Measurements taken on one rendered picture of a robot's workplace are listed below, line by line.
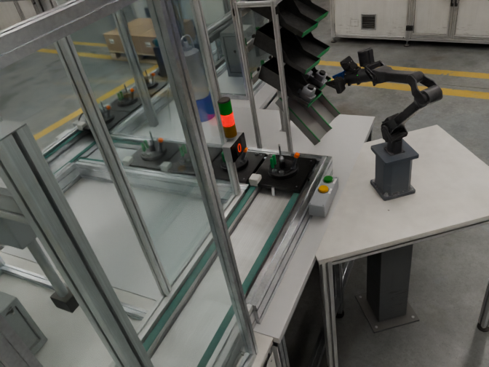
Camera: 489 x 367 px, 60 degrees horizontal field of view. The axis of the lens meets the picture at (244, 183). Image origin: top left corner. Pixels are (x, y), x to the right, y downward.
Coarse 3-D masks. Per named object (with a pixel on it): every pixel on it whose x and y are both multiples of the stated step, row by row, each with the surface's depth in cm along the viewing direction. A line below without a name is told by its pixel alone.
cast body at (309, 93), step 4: (308, 84) 194; (304, 88) 193; (308, 88) 192; (312, 88) 192; (300, 92) 196; (304, 92) 194; (308, 92) 193; (312, 92) 193; (300, 96) 197; (304, 96) 195; (308, 96) 194; (312, 96) 194; (308, 100) 195
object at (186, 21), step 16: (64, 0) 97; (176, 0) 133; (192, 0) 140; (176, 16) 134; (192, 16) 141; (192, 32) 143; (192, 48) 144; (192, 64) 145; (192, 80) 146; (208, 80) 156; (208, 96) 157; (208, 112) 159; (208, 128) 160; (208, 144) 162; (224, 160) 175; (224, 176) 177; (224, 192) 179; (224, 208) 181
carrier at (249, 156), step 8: (248, 152) 213; (256, 152) 212; (240, 160) 204; (248, 160) 207; (256, 160) 206; (240, 168) 201; (248, 168) 201; (256, 168) 202; (240, 176) 197; (248, 176) 196
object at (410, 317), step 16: (480, 224) 173; (416, 240) 171; (352, 256) 170; (368, 256) 222; (384, 256) 204; (400, 256) 206; (320, 272) 174; (368, 272) 229; (384, 272) 210; (400, 272) 213; (368, 288) 237; (384, 288) 217; (400, 288) 220; (368, 304) 243; (384, 304) 225; (400, 304) 228; (368, 320) 235; (384, 320) 233; (400, 320) 232; (416, 320) 231; (480, 320) 219; (336, 352) 205
